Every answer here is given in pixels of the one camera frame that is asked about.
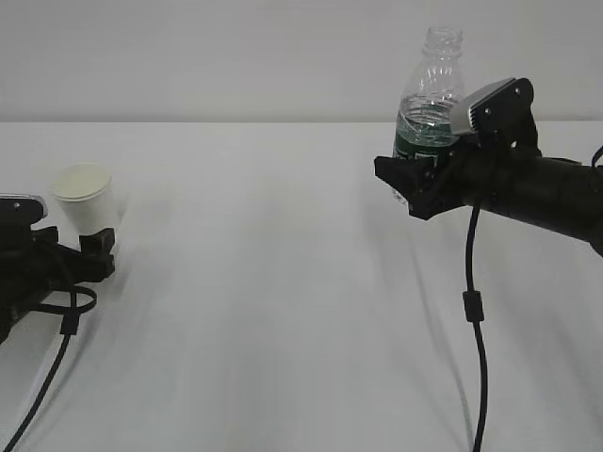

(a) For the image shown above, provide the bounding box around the black camera cable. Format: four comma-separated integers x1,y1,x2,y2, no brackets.
463,202,489,452
0,244,99,442

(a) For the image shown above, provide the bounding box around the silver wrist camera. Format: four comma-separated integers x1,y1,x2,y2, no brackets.
448,77,542,156
1,193,48,249

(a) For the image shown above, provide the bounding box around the white paper cup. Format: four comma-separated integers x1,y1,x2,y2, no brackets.
50,162,120,253

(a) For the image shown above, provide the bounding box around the black left camera cable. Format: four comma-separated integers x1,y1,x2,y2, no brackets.
0,244,99,442

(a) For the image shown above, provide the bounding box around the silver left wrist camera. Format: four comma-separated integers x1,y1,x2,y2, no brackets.
1,193,48,249

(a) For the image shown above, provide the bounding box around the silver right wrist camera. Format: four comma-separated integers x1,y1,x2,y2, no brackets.
448,77,542,156

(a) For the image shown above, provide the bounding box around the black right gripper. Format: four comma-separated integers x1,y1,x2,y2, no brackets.
374,144,542,219

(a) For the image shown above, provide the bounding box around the clear green-label water bottle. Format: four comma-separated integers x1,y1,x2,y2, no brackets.
392,25,464,162

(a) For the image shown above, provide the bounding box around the black right camera cable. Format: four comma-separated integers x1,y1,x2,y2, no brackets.
463,202,489,452

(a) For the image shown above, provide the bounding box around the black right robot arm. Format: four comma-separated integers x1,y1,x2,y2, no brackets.
374,143,602,253

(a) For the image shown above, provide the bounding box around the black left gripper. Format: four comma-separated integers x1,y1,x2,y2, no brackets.
1,226,116,341

